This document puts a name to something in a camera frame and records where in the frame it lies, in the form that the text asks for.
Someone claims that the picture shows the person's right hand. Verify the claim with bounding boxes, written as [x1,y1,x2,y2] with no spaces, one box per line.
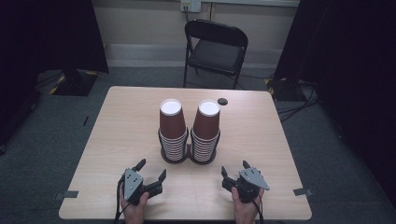
[232,188,265,224]

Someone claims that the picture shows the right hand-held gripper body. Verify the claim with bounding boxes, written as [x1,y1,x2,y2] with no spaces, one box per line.
[221,167,271,204]

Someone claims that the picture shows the stack of brown paper cups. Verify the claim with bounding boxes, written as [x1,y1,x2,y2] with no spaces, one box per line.
[158,98,190,162]
[191,99,221,162]

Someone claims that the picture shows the grey tape strip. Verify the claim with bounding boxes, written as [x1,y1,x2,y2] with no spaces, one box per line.
[53,189,79,201]
[292,188,314,197]

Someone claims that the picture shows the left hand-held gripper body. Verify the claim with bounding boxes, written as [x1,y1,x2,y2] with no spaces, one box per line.
[119,168,163,205]

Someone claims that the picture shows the black floor cables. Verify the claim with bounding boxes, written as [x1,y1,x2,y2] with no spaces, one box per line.
[276,81,323,123]

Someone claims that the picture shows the dark curtain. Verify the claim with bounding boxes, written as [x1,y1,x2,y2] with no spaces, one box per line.
[274,0,396,208]
[0,0,110,150]

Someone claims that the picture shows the black stand base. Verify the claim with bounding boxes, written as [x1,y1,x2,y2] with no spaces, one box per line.
[264,77,314,103]
[49,68,100,97]

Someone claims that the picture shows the black cup holder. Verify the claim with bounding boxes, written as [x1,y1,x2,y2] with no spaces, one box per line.
[158,125,191,165]
[188,127,221,166]

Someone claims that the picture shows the white wall socket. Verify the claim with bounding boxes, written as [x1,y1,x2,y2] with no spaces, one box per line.
[180,0,203,14]

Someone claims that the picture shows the black folding chair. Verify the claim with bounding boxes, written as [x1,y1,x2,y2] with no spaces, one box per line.
[182,19,249,91]

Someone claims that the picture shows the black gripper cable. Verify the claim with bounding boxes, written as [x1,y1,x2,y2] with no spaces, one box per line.
[251,192,265,224]
[113,176,126,224]

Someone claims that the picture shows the person's left hand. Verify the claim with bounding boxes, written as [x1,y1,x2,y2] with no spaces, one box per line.
[120,189,150,224]

